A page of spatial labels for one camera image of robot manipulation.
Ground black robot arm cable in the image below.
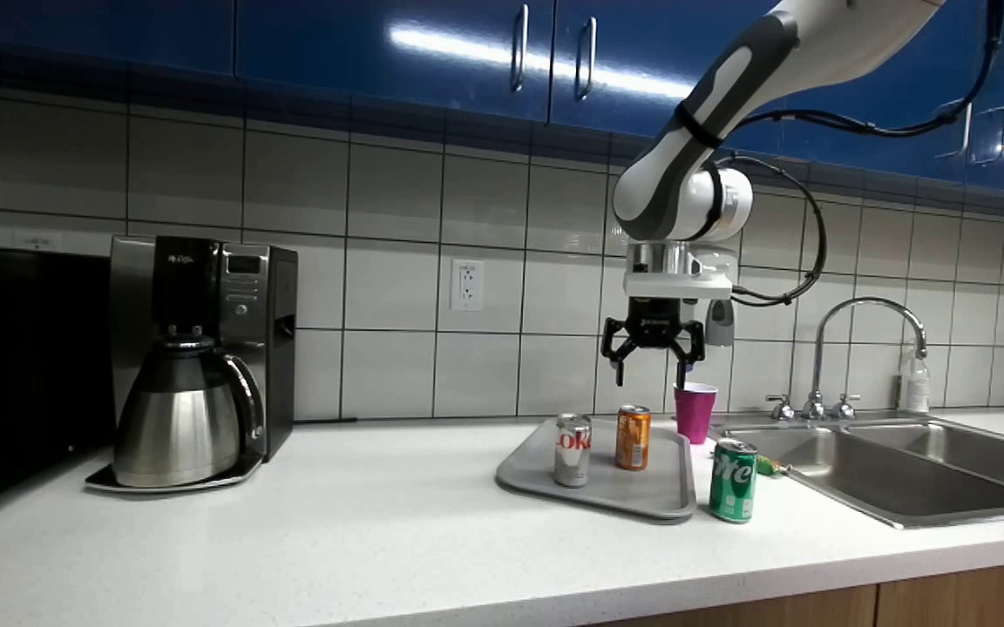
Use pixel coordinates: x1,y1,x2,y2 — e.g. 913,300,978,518
708,0,1004,311

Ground white wall power outlet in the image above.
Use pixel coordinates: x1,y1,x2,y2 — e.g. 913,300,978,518
444,254,492,313

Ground wooden lower cabinets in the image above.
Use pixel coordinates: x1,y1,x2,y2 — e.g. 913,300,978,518
603,556,1004,627

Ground black microwave oven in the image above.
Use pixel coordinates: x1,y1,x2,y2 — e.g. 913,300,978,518
0,242,117,517

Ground silver Diet Coke can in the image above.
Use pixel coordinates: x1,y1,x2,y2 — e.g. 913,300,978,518
550,413,594,493

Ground black steel coffee maker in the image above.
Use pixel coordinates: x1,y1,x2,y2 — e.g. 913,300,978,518
83,234,298,497

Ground chrome gooseneck faucet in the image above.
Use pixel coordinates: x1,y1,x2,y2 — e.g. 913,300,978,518
806,294,931,423

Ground grey plastic tray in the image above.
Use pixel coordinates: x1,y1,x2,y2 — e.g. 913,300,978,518
492,416,699,523

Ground stainless steel double sink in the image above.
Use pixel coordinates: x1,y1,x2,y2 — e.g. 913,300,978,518
718,416,1004,535

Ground chrome cabinet door handle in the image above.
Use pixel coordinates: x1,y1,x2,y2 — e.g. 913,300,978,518
507,0,532,97
571,10,603,106
981,103,1004,168
953,103,981,161

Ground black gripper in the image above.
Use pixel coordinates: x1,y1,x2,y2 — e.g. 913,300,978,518
598,298,708,393

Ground steel coffee carafe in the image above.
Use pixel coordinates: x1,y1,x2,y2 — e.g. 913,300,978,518
110,337,266,489

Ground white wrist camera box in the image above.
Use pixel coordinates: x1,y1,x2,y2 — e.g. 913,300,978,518
620,270,738,308

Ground green soda can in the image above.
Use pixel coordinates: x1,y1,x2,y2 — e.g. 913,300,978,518
708,435,761,527

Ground magenta plastic cup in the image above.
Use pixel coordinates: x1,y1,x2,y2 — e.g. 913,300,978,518
673,384,721,451

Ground clear soap bottle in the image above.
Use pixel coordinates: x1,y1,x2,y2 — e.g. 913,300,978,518
895,344,935,419

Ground white wall soap dispenser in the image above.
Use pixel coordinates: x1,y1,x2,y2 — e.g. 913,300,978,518
704,298,738,349

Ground blue upper cabinets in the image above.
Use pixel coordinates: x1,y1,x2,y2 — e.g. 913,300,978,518
0,0,1004,207

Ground orange soda can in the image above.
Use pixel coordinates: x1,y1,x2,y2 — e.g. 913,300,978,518
612,402,654,474

